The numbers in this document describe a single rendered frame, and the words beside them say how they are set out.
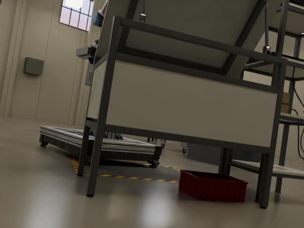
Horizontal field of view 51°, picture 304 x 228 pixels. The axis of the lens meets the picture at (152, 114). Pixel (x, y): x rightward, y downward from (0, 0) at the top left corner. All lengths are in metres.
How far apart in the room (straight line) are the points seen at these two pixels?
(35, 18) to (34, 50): 1.12
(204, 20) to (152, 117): 0.90
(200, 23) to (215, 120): 0.76
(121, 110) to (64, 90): 10.44
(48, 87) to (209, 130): 10.30
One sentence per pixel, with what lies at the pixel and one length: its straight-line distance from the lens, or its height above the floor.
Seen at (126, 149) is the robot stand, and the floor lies 0.17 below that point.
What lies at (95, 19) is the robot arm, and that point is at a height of 1.31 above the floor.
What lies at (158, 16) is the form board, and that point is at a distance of 2.29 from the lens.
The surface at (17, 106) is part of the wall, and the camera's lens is 11.68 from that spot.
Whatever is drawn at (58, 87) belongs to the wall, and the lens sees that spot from 12.10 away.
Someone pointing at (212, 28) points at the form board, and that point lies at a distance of 2.43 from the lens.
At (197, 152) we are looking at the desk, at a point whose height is 0.13.
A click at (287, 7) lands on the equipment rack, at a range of 2.61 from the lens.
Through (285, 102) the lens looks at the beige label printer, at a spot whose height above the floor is 0.76.
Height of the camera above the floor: 0.44
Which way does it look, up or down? 2 degrees up
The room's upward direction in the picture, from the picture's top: 8 degrees clockwise
